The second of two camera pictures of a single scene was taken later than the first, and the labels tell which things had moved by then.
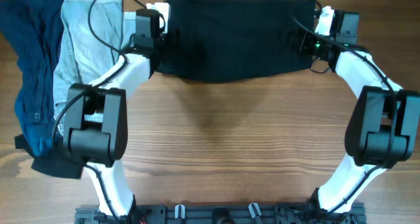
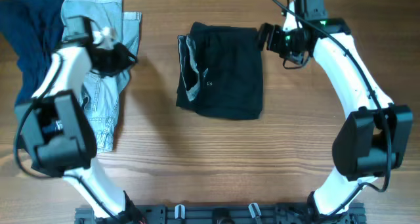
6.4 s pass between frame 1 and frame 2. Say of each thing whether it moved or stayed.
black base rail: stayed
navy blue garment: stayed
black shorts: moved
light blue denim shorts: stayed
